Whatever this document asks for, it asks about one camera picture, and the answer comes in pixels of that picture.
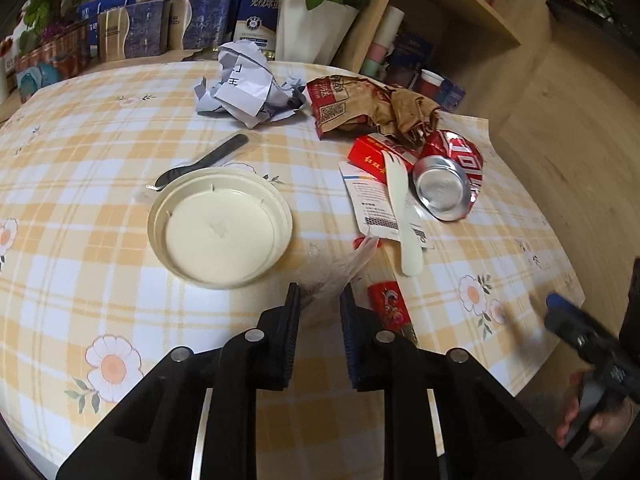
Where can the crushed red soda can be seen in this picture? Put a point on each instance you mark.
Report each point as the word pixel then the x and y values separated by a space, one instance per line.
pixel 448 175

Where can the red and white cup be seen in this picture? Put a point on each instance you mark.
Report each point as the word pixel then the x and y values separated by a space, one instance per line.
pixel 429 84

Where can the red rose bouquet white vase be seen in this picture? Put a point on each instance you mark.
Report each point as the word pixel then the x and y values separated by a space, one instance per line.
pixel 315 5

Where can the stack of paper cups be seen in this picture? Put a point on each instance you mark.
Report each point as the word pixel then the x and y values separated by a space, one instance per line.
pixel 382 41

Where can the red cigarette box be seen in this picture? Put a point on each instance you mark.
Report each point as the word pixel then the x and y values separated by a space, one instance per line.
pixel 367 154

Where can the black plastic spoon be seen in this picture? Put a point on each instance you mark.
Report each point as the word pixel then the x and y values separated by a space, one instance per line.
pixel 222 150

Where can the long red wrapper packet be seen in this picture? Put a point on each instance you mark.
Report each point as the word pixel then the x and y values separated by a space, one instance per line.
pixel 376 288

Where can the person's right hand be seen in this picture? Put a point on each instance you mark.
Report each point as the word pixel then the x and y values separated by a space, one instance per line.
pixel 608 426

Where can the clear plastic wrapper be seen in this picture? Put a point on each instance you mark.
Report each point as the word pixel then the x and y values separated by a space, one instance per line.
pixel 322 280

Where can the cream round plastic lid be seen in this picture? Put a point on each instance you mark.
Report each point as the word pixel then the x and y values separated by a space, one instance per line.
pixel 219 228

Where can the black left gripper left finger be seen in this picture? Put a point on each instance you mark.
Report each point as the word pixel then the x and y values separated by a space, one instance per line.
pixel 194 405

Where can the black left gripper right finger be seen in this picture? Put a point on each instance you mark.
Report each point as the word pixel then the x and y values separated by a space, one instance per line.
pixel 445 415

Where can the white plastic fork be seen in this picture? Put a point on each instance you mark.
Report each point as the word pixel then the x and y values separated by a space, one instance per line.
pixel 411 257

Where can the crumpled white paper ball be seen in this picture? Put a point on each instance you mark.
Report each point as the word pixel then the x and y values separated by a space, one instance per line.
pixel 247 89

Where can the crumpled brown snack bag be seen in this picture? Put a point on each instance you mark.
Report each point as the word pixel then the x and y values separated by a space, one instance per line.
pixel 360 105

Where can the white printed paper packet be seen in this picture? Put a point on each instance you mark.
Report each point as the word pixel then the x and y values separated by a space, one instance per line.
pixel 373 211

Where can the wooden shelf unit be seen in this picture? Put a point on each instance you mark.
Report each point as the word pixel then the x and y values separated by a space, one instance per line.
pixel 488 49

